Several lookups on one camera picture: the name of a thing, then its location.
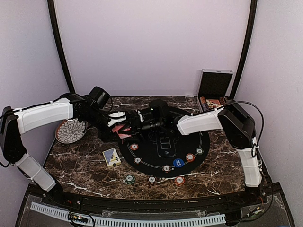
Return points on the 100 chips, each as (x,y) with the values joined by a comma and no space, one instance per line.
(166,168)

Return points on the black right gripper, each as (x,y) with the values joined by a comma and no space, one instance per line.
(136,127)

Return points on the red 5 chips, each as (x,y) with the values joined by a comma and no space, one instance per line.
(134,146)
(190,157)

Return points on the purple 500 chip roll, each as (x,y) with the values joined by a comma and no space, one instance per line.
(205,107)

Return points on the black front table rail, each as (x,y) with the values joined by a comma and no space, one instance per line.
(218,203)

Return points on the black frame post left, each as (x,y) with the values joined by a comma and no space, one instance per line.
(59,45)

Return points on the floral ceramic plate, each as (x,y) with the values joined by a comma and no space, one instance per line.
(71,131)

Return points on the red 5 chip stack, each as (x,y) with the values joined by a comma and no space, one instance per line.
(179,180)

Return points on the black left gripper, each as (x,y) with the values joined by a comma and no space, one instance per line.
(107,135)

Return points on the white cable duct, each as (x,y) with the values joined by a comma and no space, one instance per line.
(125,219)

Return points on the green chip stack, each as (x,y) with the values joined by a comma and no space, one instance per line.
(130,179)

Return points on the yellow card box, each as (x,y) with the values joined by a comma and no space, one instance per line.
(112,158)

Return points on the green chips mat edge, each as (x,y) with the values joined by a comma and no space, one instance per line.
(199,151)

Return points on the red back card deck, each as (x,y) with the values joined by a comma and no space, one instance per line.
(121,133)

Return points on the black frame post right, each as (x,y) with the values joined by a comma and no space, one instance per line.
(245,48)

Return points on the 100 chips mat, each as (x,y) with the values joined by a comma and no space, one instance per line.
(137,160)

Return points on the round black poker mat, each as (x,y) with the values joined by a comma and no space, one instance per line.
(157,150)

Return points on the black frame post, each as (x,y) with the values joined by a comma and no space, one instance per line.
(59,45)
(245,48)

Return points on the wrapped brown 100 chip roll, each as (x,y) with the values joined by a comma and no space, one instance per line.
(223,100)

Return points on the aluminium poker case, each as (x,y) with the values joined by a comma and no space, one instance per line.
(213,84)

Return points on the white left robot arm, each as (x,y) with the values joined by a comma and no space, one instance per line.
(16,122)

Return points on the boxed card deck in case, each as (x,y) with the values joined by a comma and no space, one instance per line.
(213,103)

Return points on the blue small blind button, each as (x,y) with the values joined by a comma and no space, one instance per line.
(178,163)

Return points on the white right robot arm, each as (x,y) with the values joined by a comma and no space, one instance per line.
(238,125)

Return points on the black orange 100 chip stack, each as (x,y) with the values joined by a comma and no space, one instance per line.
(152,180)

